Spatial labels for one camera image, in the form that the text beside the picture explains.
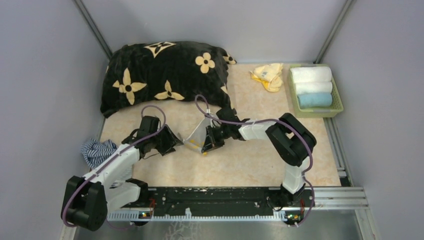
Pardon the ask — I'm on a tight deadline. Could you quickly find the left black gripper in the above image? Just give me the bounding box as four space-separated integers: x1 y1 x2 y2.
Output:
150 124 184 156

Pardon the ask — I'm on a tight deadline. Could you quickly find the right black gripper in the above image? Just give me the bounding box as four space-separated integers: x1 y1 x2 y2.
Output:
202 124 231 153

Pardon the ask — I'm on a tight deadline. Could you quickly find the yellow grey towel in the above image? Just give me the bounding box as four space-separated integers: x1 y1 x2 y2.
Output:
177 118 212 156

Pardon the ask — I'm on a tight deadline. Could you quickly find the pale yellow cream towel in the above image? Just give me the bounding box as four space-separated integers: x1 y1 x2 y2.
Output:
250 63 284 93

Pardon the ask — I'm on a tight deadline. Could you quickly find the light blue towel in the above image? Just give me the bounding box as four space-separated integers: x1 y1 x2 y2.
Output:
297 92 333 109

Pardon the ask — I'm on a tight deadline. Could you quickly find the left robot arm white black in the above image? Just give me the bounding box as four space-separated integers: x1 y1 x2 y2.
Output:
60 116 183 231

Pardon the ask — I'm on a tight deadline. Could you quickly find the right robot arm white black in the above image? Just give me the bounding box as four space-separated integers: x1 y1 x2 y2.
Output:
200 107 317 206

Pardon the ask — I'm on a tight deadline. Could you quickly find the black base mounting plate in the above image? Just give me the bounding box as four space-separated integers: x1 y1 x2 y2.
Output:
123 186 315 217

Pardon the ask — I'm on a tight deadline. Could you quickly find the blue white striped towel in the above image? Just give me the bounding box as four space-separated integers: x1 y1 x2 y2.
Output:
80 138 118 169

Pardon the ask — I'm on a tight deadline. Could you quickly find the black pillow with tan flowers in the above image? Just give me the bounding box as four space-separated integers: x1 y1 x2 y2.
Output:
100 41 237 118

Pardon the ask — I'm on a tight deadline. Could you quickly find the top white rolled towel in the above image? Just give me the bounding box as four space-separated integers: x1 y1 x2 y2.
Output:
290 66 332 83

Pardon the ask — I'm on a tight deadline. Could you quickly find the white rolled towel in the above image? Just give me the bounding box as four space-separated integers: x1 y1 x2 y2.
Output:
294 82 333 95
290 66 332 83

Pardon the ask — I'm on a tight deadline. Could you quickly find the middle white rolled towel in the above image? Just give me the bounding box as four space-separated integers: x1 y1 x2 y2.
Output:
294 82 333 95

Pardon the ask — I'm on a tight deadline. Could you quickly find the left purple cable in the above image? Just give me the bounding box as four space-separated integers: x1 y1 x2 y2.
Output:
61 104 167 231

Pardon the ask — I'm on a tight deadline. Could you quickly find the purple cable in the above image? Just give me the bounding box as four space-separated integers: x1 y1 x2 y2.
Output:
194 94 316 228
61 104 167 231

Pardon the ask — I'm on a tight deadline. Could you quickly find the white toothed cable strip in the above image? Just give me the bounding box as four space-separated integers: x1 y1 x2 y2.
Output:
106 208 288 222

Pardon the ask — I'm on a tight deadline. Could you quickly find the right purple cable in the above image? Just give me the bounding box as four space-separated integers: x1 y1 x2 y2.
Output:
194 94 316 228

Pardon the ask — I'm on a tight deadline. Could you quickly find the aluminium frame rail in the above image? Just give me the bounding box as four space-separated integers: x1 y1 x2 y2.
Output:
313 186 369 211

